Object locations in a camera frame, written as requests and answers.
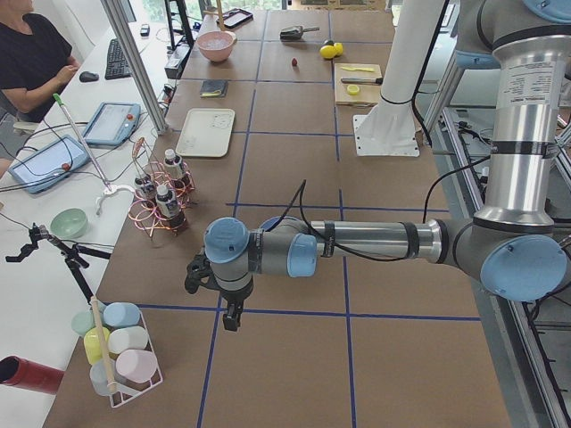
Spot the black mini tripod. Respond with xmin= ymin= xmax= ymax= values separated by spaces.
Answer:
xmin=4 ymin=224 xmax=112 ymax=307

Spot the white wire cup basket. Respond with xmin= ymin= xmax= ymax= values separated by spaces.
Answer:
xmin=99 ymin=302 xmax=163 ymax=408

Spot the dark drink bottle front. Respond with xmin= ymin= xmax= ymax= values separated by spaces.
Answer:
xmin=155 ymin=185 xmax=186 ymax=229

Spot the black tray far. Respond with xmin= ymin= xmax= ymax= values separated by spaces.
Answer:
xmin=222 ymin=8 xmax=253 ymax=29

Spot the red cylinder tube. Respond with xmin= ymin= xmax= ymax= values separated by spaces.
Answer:
xmin=1 ymin=356 xmax=64 ymax=395

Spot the grey blue cup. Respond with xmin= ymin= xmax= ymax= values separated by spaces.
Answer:
xmin=89 ymin=359 xmax=112 ymax=397

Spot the black handled knife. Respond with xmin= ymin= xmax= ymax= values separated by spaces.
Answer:
xmin=341 ymin=78 xmax=384 ymax=86

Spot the white reacher grabber stick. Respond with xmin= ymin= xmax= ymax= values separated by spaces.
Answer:
xmin=53 ymin=94 xmax=135 ymax=216

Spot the white cup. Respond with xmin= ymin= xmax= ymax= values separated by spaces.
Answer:
xmin=108 ymin=325 xmax=149 ymax=355

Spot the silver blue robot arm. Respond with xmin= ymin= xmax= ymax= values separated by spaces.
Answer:
xmin=185 ymin=1 xmax=570 ymax=331

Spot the black keyboard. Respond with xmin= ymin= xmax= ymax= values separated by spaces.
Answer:
xmin=104 ymin=38 xmax=131 ymax=80

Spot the aluminium frame post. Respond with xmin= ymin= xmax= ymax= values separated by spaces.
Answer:
xmin=101 ymin=0 xmax=168 ymax=136

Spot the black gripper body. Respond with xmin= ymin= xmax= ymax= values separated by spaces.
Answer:
xmin=220 ymin=288 xmax=247 ymax=316

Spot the pale green cup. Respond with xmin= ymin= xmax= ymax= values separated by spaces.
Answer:
xmin=70 ymin=310 xmax=95 ymax=337

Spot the lemon half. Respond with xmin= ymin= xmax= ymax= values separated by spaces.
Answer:
xmin=346 ymin=84 xmax=360 ymax=96

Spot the dark metal scoop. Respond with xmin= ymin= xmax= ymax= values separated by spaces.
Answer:
xmin=279 ymin=25 xmax=320 ymax=41

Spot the blue plate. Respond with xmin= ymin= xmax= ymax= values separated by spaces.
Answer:
xmin=260 ymin=216 xmax=283 ymax=231

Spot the dark drink bottle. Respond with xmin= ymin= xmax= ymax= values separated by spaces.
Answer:
xmin=164 ymin=149 xmax=186 ymax=188
xmin=155 ymin=185 xmax=186 ymax=229

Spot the blue teach pendant far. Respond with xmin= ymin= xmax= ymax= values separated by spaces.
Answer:
xmin=83 ymin=102 xmax=141 ymax=147

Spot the wooden basket handle stick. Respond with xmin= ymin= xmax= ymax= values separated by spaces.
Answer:
xmin=90 ymin=296 xmax=118 ymax=395

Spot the yellow cup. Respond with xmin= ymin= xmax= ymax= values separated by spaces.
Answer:
xmin=83 ymin=327 xmax=103 ymax=366

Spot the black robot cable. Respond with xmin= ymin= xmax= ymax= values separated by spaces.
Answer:
xmin=261 ymin=0 xmax=496 ymax=262

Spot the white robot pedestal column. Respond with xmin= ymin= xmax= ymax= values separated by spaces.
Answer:
xmin=353 ymin=0 xmax=448 ymax=157

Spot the pink cup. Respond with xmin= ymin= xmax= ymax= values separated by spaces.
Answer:
xmin=115 ymin=350 xmax=158 ymax=383

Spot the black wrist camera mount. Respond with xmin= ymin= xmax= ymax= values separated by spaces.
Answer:
xmin=184 ymin=251 xmax=218 ymax=294

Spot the yellow lemon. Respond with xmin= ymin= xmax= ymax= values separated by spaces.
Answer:
xmin=333 ymin=42 xmax=343 ymax=56
xmin=319 ymin=45 xmax=337 ymax=60

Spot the blue teach pendant near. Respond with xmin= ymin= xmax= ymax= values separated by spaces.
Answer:
xmin=8 ymin=135 xmax=89 ymax=194

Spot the dark drink bottle back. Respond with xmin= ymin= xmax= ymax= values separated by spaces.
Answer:
xmin=164 ymin=149 xmax=186 ymax=188

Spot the pink bowl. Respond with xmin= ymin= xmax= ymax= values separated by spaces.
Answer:
xmin=196 ymin=30 xmax=237 ymax=62

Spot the green bowl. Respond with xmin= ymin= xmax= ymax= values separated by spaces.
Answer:
xmin=50 ymin=208 xmax=88 ymax=239

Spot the blue teach pendant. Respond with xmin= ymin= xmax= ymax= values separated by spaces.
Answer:
xmin=83 ymin=102 xmax=141 ymax=147
xmin=8 ymin=135 xmax=89 ymax=194

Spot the wooden cutting board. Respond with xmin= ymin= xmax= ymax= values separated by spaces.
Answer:
xmin=334 ymin=63 xmax=383 ymax=106

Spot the black computer mouse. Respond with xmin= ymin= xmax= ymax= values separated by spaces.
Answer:
xmin=79 ymin=71 xmax=99 ymax=83

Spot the copper wire bottle rack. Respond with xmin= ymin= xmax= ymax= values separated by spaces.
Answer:
xmin=128 ymin=137 xmax=195 ymax=236

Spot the cream rectangular tray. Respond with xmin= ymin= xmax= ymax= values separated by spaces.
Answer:
xmin=175 ymin=108 xmax=236 ymax=158

